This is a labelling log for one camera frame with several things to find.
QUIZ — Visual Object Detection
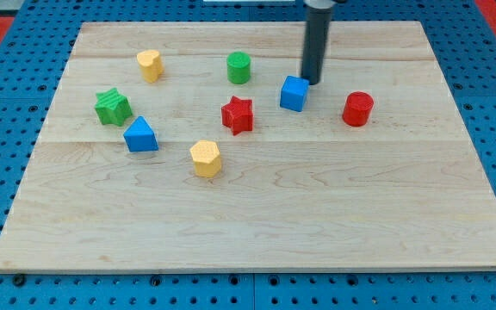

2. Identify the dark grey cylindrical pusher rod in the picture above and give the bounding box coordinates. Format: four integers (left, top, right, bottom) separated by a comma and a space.
301, 0, 335, 85

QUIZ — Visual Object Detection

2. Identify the red star block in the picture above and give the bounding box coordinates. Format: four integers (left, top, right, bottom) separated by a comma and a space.
221, 96, 254, 135

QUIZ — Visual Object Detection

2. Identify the green star block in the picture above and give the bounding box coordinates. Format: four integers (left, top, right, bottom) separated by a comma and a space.
94, 88, 133, 127

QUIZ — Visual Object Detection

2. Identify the blue cube block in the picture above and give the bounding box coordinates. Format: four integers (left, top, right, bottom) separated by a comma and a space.
279, 76, 309, 112

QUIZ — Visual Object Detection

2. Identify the green cylinder block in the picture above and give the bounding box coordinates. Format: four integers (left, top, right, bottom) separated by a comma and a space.
226, 51, 251, 84

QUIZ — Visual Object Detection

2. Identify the red cylinder block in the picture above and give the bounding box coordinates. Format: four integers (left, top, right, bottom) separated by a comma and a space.
342, 91, 374, 127

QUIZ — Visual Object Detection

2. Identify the yellow heart block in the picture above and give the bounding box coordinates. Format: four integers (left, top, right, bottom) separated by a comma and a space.
136, 50, 164, 83

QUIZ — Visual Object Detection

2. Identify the yellow hexagon block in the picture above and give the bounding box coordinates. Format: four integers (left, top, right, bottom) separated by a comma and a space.
189, 140, 221, 178

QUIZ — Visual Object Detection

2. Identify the light wooden board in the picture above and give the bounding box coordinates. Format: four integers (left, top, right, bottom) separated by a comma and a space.
0, 22, 496, 275

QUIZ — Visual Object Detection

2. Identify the blue triangle block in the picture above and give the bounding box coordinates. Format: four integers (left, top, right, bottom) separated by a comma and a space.
123, 116, 159, 152

